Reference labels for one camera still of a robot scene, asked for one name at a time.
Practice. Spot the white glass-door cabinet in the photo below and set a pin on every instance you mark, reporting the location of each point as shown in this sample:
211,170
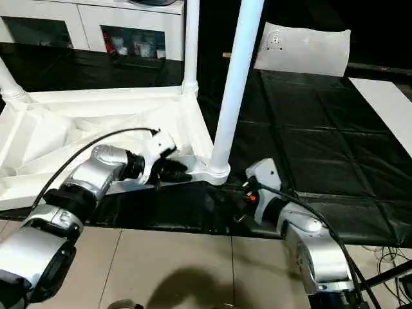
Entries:
90,22

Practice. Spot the small yellow label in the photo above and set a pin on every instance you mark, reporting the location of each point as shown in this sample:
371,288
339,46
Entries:
226,55

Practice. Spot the white flat panel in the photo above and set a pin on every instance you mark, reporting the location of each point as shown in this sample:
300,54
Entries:
302,50

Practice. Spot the white sheet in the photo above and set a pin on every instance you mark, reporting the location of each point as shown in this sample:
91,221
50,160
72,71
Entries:
386,109

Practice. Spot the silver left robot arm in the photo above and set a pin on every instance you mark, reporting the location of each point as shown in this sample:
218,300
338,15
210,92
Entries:
77,193

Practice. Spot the black work mat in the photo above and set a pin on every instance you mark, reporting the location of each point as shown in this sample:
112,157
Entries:
322,141

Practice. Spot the black cabinet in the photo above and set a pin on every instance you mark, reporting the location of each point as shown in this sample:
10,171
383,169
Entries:
219,26

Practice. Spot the white plastic table leg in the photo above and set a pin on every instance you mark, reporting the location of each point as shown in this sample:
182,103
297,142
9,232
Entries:
235,84
191,45
9,80

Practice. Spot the black folding stand leg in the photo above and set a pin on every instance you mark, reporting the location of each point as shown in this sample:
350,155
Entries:
386,273

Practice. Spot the grey bag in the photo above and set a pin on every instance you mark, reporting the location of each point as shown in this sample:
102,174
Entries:
154,2

